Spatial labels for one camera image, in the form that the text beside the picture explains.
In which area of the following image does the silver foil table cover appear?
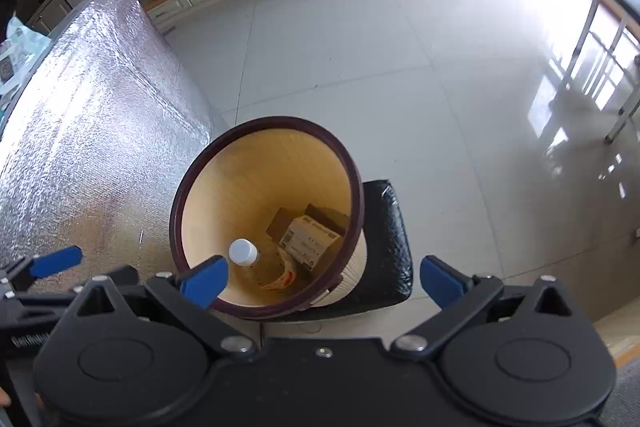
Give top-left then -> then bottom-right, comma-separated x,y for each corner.
1,0 -> 227,291

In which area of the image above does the clear plastic water bottle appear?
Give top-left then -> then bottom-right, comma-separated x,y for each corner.
229,239 -> 297,291

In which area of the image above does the brown cardboard box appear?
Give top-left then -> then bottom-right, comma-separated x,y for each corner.
267,204 -> 348,274

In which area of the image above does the yellow wooden trash bin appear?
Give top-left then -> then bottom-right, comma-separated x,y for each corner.
169,116 -> 364,321

